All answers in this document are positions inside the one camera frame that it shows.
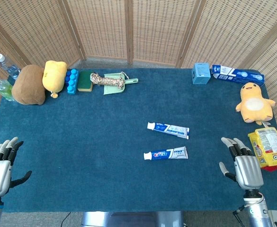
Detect green liquid plastic bottle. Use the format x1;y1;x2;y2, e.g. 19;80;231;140
0;76;17;102

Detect woven bamboo folding screen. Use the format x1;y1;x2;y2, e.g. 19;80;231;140
0;0;277;130

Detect toothpaste tube with Crest logo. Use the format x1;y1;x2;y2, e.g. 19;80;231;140
143;146;189;161

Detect braided rope bundle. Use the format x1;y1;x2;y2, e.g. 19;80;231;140
89;72;126;88

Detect yellow pear plush toy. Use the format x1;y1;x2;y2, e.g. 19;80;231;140
42;61;67;99

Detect blue toy building block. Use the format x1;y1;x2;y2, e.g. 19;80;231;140
66;69;79;95

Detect blue white carton box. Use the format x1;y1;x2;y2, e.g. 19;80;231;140
211;64;265;86

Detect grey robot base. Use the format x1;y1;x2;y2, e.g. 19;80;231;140
81;211;184;227

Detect light blue cardboard box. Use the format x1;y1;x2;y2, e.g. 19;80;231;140
191;62;211;85

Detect light green dustpan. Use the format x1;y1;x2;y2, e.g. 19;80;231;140
103;73;139;96

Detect thin black cable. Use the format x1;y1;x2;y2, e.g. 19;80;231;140
60;211;71;227

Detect blue table cloth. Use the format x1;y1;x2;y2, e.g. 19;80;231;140
0;68;277;212

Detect brown plush toy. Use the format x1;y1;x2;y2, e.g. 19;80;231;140
11;64;46;105

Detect toothpaste tube with text print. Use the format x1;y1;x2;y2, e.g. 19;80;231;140
147;122;190;140

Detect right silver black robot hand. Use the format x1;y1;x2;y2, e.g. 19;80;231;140
219;137;264;191

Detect green yellow sponge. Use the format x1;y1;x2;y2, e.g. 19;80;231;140
77;70;94;92

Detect yellow snack bag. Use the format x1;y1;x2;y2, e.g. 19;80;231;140
248;127;277;172

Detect clear water bottle white cap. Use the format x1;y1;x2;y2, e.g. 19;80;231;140
0;53;21;80

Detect orange duck plush toy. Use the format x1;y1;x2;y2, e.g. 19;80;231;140
235;82;276;126

